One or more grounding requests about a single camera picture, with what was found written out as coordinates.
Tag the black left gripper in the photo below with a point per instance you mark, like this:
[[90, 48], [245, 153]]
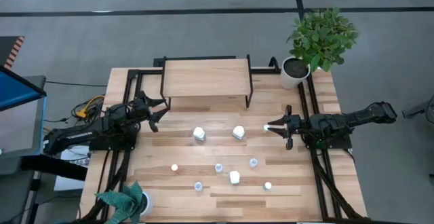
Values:
[[145, 110]]

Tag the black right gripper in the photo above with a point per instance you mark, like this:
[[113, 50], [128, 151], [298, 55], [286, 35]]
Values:
[[294, 124]]

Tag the white melatonin bottle blue label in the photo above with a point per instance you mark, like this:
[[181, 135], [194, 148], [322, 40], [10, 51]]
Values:
[[199, 133], [234, 177], [238, 132]]

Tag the translucent plastic bottle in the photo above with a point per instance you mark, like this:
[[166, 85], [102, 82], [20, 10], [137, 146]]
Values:
[[198, 186], [253, 163]]

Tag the yellow pill vial white cap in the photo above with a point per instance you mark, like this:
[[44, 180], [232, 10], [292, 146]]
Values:
[[268, 185]]

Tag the translucent bottle yellow label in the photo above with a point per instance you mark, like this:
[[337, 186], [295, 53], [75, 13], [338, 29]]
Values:
[[218, 168]]

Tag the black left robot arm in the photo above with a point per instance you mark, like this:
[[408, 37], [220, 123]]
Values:
[[78, 135]]

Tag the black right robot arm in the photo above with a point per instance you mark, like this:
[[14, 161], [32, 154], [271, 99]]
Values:
[[339, 122]]

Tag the white round plant pot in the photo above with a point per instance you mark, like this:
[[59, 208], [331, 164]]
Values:
[[294, 69]]

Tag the orange pill vial white cap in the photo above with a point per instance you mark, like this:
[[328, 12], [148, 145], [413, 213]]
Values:
[[174, 167]]

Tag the white paper sheet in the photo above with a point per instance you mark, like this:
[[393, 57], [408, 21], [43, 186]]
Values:
[[76, 154]]

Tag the small white plant pot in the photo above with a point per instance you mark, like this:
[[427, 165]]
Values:
[[148, 203]]

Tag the teal artificial plant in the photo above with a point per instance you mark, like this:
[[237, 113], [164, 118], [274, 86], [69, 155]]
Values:
[[125, 202]]

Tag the green leafy plant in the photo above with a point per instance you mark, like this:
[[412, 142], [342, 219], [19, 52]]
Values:
[[322, 37]]

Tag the black workstation cart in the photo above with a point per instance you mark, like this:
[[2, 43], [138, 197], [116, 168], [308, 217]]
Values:
[[54, 166]]

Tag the grey chair base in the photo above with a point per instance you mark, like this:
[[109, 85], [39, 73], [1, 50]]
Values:
[[417, 110]]

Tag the blue framed monitor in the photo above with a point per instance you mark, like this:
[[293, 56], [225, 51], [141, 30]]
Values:
[[17, 91]]

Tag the orange black striped mat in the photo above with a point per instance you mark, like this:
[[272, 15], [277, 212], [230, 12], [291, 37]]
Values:
[[15, 51]]

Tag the black aluminium rail frame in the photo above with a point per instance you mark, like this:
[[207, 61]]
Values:
[[301, 95], [126, 81]]

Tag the wooden shelf black metal frame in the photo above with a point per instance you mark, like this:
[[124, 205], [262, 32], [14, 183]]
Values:
[[207, 78]]

